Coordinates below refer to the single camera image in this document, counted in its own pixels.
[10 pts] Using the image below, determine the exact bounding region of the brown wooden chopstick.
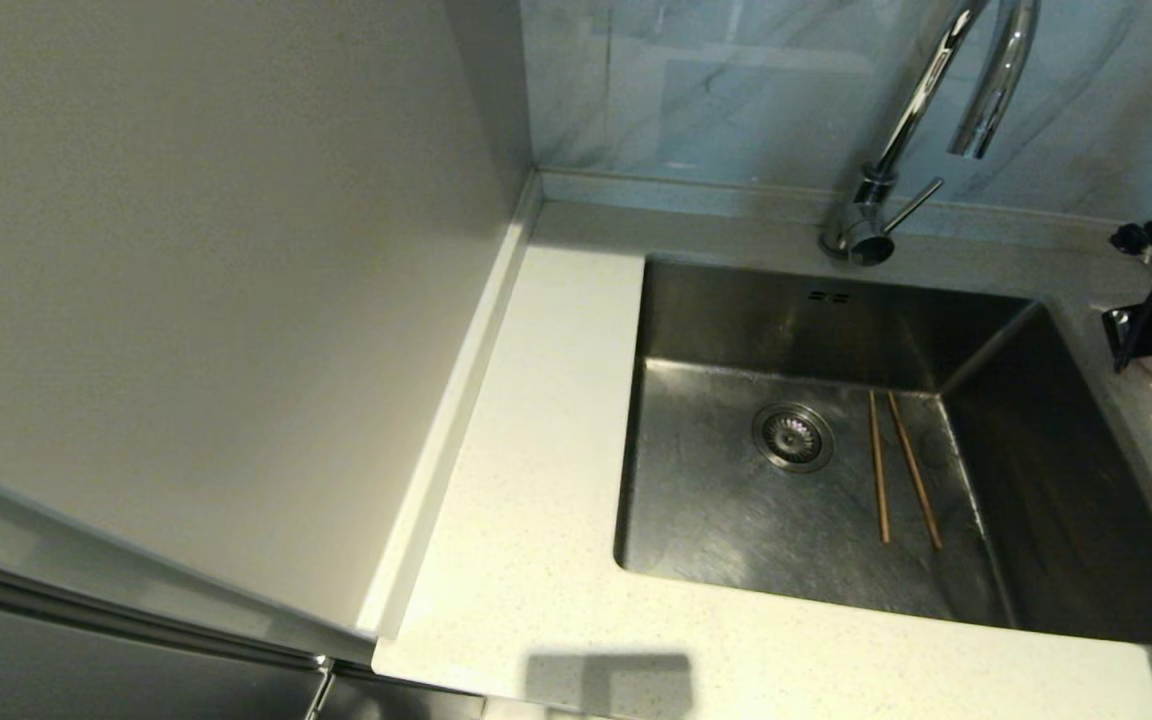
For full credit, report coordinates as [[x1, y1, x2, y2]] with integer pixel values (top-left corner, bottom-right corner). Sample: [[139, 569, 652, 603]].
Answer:
[[886, 391, 944, 550], [867, 391, 892, 545]]

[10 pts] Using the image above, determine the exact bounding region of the stainless steel sink basin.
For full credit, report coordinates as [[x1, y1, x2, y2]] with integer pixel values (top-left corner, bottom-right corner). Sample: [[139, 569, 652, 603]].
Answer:
[[612, 256, 1152, 647]]

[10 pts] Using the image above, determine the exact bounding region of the chrome gooseneck faucet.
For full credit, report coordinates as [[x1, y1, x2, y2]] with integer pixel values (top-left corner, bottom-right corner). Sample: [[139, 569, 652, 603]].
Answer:
[[816, 0, 1041, 268]]

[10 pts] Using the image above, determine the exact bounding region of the round metal drain strainer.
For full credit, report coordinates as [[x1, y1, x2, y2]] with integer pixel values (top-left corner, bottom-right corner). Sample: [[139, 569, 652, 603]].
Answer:
[[751, 402, 835, 474]]

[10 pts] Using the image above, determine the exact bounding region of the dark grey cabinet front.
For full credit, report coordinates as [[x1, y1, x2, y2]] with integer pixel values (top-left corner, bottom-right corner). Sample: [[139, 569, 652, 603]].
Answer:
[[0, 450, 485, 720]]

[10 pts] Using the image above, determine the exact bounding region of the metal cabinet handle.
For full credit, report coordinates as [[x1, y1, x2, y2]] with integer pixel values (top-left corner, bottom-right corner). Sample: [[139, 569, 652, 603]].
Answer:
[[302, 654, 338, 720]]

